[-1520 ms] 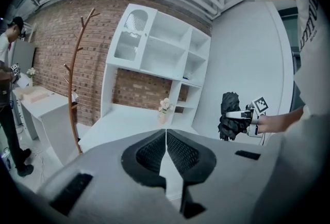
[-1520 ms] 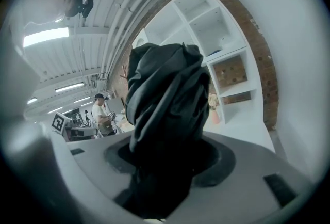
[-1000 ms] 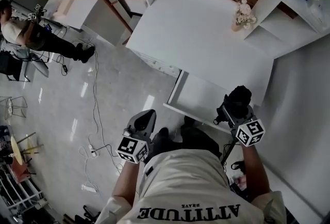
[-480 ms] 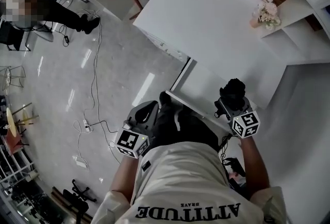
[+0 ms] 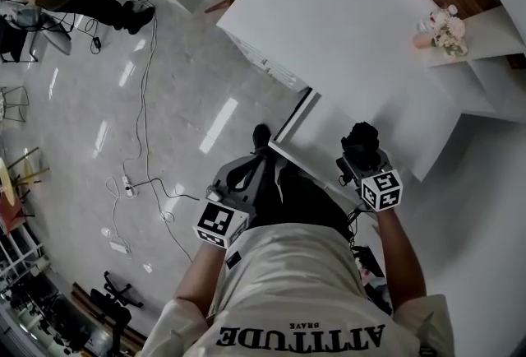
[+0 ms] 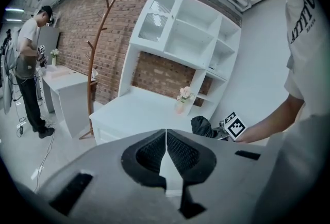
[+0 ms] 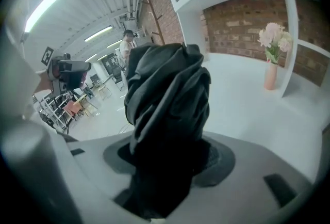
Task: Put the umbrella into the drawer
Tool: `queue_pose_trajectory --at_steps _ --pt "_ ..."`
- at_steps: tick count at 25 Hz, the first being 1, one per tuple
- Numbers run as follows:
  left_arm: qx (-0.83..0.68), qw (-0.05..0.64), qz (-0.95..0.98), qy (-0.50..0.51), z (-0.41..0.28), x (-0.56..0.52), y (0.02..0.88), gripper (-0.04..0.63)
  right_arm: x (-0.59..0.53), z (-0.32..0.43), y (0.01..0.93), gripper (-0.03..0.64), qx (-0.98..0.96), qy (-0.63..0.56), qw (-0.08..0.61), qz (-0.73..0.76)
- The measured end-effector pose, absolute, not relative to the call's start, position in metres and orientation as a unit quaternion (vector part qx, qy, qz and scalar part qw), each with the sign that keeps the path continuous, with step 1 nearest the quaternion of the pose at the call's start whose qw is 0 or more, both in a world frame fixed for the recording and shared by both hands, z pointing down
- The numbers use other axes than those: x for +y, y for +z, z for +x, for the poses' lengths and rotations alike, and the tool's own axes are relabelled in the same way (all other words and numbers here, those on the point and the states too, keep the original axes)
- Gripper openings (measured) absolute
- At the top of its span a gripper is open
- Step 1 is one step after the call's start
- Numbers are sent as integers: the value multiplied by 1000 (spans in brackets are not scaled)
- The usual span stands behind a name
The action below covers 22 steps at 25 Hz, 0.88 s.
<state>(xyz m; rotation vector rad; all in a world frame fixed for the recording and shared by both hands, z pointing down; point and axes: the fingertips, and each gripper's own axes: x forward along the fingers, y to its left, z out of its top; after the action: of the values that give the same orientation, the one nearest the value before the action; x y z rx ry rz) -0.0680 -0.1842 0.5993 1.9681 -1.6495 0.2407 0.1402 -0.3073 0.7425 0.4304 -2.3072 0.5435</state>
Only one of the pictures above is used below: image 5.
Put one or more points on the person's white t-shirt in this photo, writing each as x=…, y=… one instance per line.
x=296, y=285

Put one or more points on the yellow round table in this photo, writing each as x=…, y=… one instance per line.
x=6, y=182

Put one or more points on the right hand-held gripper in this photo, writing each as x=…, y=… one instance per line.
x=382, y=191

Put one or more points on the person's black trousers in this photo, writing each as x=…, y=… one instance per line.
x=304, y=199

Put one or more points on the pink cup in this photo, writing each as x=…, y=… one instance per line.
x=421, y=41

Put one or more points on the person's right forearm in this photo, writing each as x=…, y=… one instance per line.
x=398, y=256

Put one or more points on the black office chair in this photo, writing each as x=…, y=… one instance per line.
x=117, y=306

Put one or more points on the person's black shoe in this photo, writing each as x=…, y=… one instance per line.
x=261, y=137

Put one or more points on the white power strip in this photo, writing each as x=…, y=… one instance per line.
x=128, y=186

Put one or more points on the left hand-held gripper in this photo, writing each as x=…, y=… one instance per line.
x=215, y=223

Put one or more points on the black power adapter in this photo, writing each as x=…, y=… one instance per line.
x=97, y=43

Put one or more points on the white power adapter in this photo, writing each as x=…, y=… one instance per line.
x=119, y=246

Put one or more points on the white wall shelf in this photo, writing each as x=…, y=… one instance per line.
x=489, y=59

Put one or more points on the person's left forearm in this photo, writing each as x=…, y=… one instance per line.
x=201, y=281

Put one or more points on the grey chair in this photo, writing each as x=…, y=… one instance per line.
x=45, y=28

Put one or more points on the pale flower bouquet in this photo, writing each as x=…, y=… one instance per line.
x=448, y=32

